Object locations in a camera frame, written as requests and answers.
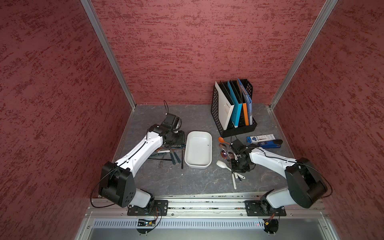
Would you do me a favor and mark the pink handled rainbow spoon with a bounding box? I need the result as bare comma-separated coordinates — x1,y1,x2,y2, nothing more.
219,143,235,161

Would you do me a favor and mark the white rectangular storage box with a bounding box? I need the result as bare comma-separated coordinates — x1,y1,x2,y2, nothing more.
185,131,212,169

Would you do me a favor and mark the orange spoon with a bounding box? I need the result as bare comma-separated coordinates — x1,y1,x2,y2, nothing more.
218,137,231,145

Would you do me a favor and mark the steel spoon white handle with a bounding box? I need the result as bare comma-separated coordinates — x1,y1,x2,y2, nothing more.
232,173,237,190

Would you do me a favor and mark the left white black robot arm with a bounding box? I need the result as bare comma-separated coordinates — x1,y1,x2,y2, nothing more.
98,125,185,208

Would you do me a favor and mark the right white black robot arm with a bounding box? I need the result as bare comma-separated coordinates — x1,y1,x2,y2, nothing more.
230,143,328,210

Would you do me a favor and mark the ornate silver spoon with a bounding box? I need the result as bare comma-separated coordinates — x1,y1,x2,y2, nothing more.
158,160,164,169

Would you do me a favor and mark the blue white flat box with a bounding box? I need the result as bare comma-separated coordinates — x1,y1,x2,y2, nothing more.
247,134,276,144

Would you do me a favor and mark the teal folder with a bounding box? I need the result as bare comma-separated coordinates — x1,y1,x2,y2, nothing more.
227,81,243,128

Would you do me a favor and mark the black mesh file holder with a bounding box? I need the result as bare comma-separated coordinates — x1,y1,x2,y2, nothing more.
211,79,257,138

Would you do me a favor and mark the white folder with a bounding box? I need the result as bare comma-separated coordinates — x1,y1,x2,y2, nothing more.
215,82,234,130

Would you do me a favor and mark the orange folder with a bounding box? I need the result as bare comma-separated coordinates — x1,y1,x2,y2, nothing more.
242,103,250,126

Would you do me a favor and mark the blue folder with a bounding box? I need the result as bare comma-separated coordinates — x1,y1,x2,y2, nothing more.
237,79,253,126

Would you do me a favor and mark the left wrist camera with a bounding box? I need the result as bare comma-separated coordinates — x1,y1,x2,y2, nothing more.
161,113,182,132

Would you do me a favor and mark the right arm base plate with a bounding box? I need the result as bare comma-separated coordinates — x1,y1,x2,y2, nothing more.
244,201,287,217

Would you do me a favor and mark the aluminium front rail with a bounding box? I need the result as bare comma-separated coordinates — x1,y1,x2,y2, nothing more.
83,196,329,219

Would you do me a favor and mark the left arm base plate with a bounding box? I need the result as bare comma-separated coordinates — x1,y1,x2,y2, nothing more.
127,200,169,217

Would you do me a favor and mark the left aluminium corner post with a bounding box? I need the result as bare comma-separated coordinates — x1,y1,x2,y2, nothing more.
81,0,137,110

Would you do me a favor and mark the aluminium corner post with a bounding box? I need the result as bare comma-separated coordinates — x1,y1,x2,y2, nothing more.
81,0,137,110
269,0,338,112

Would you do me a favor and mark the right aluminium corner post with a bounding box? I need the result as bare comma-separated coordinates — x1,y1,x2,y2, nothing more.
269,0,338,112

